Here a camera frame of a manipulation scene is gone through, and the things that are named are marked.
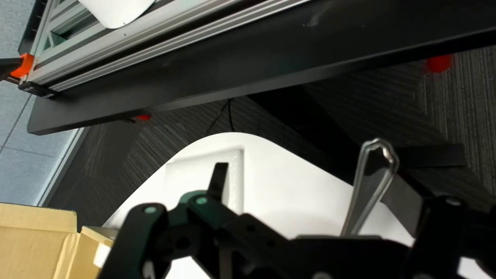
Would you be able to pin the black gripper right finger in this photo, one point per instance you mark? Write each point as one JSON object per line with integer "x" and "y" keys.
{"x": 450, "y": 237}

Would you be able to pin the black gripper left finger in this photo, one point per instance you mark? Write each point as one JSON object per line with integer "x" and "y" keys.
{"x": 140, "y": 241}

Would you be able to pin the metal cake spatula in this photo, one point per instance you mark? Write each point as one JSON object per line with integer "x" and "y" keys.
{"x": 369, "y": 190}

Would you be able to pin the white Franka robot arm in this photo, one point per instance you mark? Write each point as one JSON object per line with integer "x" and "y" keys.
{"x": 118, "y": 9}

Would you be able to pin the open cardboard box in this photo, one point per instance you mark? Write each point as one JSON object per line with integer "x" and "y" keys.
{"x": 36, "y": 241}

